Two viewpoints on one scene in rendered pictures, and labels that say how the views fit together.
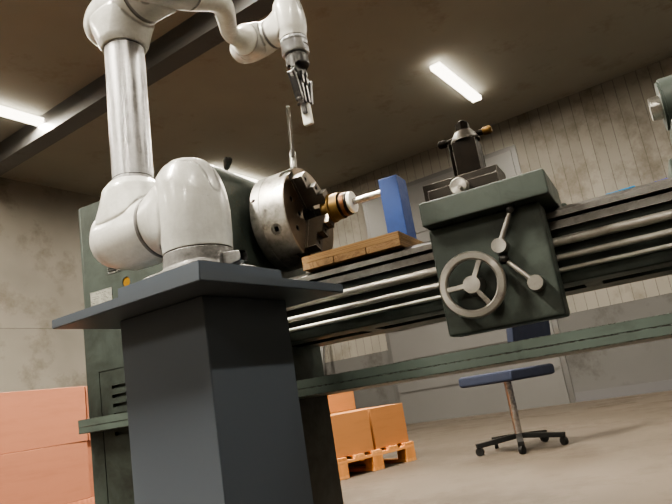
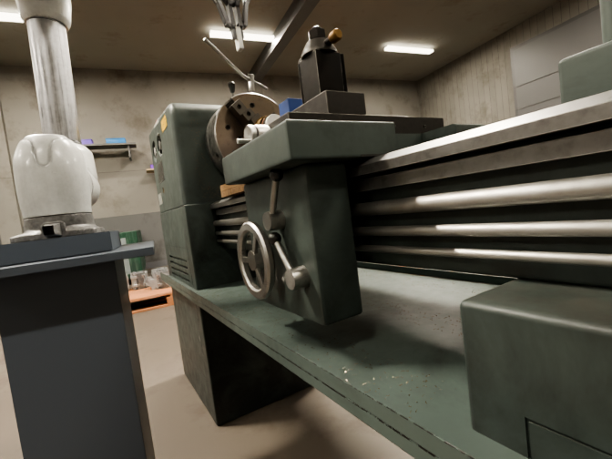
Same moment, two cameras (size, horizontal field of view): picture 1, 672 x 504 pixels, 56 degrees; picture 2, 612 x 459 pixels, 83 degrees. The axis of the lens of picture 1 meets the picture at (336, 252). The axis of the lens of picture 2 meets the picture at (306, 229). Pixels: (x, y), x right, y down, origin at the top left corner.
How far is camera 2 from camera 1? 1.24 m
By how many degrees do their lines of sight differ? 37
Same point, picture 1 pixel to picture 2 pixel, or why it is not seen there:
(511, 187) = (265, 147)
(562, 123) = not seen: outside the picture
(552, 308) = (314, 313)
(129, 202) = not seen: hidden behind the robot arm
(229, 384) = (26, 345)
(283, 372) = (106, 322)
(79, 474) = not seen: hidden behind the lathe
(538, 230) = (303, 207)
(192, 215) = (21, 193)
